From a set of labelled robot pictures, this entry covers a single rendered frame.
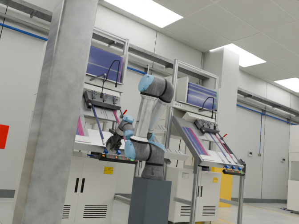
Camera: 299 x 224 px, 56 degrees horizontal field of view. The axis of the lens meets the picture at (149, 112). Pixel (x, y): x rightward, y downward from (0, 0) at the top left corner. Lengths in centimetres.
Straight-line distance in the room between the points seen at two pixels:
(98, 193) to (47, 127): 236
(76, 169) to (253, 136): 532
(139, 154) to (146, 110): 27
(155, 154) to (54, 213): 156
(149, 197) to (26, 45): 300
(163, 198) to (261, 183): 576
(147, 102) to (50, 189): 150
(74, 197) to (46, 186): 227
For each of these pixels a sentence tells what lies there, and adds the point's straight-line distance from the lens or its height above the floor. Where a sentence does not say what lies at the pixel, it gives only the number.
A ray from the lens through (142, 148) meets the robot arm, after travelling 173.
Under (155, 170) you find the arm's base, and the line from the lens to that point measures 178.
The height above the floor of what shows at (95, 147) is 71.
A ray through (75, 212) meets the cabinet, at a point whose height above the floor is 17.
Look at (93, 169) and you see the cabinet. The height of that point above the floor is 53.
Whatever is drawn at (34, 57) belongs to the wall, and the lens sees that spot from 417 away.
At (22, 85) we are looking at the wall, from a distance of 406.
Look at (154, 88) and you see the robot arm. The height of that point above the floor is 109.
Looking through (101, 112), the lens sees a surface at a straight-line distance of 257.
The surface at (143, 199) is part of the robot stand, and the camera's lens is 175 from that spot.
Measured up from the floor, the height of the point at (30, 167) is 64.
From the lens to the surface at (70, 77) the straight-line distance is 24.
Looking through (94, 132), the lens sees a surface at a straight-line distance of 230.
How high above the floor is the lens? 66
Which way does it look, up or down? 10 degrees up
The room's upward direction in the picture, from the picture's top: 7 degrees clockwise
